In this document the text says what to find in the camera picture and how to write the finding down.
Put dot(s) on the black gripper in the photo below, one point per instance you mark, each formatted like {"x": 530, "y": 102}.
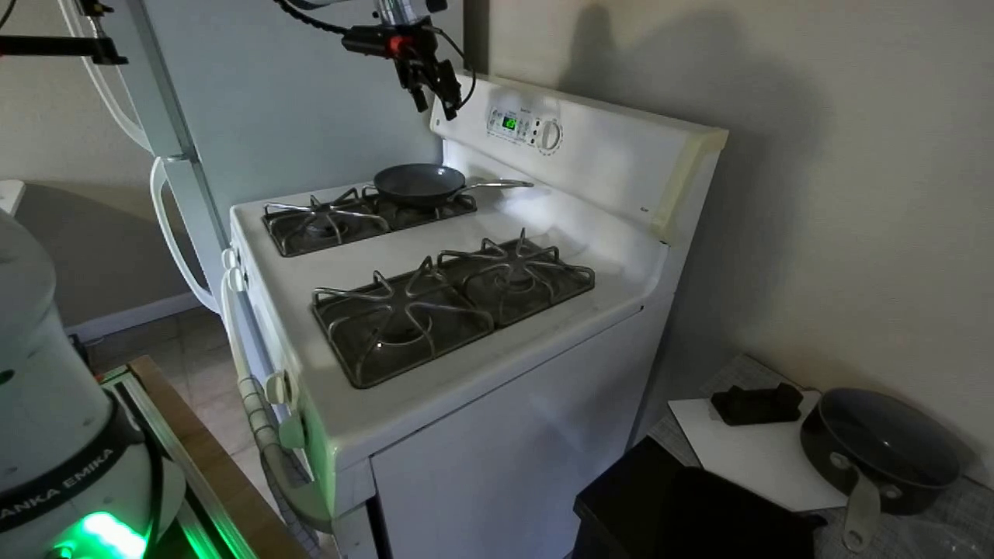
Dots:
{"x": 424, "y": 62}

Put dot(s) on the small grey frying pan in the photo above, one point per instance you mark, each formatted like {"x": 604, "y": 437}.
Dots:
{"x": 421, "y": 184}

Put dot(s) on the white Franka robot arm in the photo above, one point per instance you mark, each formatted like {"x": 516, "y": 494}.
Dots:
{"x": 51, "y": 413}

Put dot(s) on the large dark deep pan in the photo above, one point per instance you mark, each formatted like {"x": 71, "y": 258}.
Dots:
{"x": 880, "y": 445}

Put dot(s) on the black cast iron burner grate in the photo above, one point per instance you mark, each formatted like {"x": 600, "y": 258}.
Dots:
{"x": 437, "y": 306}
{"x": 331, "y": 218}

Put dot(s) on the pale grey refrigerator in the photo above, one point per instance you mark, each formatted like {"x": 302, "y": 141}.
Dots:
{"x": 260, "y": 105}

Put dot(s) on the white gas stove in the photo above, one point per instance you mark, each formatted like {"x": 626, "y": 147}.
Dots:
{"x": 500, "y": 455}

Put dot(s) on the wooden table edge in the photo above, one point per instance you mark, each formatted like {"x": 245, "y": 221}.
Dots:
{"x": 214, "y": 468}

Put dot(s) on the small black flat object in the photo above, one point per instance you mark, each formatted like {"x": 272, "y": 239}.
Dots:
{"x": 757, "y": 404}

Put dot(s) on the black plastic bin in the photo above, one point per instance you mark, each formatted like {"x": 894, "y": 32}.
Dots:
{"x": 674, "y": 513}

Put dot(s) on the white flat board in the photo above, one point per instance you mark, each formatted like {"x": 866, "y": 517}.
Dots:
{"x": 757, "y": 461}

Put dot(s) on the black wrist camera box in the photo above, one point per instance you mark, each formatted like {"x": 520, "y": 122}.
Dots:
{"x": 385, "y": 41}

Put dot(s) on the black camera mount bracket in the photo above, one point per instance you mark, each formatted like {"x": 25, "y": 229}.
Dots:
{"x": 64, "y": 47}

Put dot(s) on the metal robot stand frame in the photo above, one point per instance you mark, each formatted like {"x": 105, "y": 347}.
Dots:
{"x": 171, "y": 455}

